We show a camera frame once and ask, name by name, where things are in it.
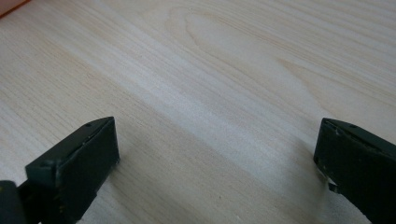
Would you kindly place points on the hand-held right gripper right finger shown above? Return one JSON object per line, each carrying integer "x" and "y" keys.
{"x": 361, "y": 168}

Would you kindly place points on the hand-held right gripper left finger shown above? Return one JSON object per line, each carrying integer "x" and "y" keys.
{"x": 81, "y": 165}

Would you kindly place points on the orange mat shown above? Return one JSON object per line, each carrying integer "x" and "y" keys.
{"x": 9, "y": 5}

